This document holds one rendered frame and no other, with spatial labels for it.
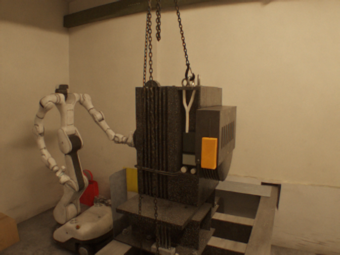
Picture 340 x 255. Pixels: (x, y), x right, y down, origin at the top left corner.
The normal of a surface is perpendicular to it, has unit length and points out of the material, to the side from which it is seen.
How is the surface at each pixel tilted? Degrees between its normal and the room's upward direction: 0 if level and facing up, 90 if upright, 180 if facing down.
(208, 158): 90
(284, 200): 90
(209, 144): 90
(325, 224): 90
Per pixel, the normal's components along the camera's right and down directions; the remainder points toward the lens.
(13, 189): 0.90, 0.07
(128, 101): -0.44, 0.14
